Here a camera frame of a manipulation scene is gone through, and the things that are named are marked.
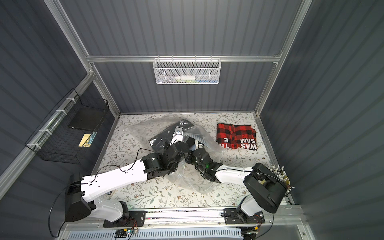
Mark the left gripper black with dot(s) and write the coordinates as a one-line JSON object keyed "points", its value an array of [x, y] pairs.
{"points": [[182, 145]]}

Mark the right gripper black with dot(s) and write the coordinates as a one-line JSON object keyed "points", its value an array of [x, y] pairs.
{"points": [[191, 153]]}

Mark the clear plastic vacuum bag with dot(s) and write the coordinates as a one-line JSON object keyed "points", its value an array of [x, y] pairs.
{"points": [[186, 176]]}

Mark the red black plaid shirt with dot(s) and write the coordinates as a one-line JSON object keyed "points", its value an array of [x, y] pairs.
{"points": [[236, 136]]}

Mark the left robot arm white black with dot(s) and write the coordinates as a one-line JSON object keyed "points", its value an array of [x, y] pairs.
{"points": [[82, 195]]}

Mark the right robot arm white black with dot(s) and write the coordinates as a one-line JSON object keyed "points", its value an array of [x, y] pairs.
{"points": [[266, 189]]}

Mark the white bottle in basket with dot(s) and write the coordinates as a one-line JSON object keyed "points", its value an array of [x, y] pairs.
{"points": [[185, 79]]}

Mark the white vented panel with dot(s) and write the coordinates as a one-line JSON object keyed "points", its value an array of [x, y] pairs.
{"points": [[161, 234]]}

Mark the yellow notepad in basket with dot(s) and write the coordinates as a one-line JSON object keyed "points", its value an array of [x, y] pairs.
{"points": [[85, 141]]}

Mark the black box in basket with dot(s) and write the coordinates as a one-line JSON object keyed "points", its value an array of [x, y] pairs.
{"points": [[86, 119]]}

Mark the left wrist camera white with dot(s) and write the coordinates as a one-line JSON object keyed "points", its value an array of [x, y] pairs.
{"points": [[177, 135]]}

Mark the aluminium front rail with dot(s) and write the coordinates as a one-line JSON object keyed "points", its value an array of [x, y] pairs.
{"points": [[286, 215]]}

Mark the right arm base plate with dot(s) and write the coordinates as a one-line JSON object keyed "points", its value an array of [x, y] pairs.
{"points": [[234, 216]]}

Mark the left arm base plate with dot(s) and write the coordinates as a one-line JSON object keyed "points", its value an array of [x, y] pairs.
{"points": [[129, 219]]}

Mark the white wire mesh basket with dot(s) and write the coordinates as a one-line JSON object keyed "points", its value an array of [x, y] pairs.
{"points": [[206, 73]]}

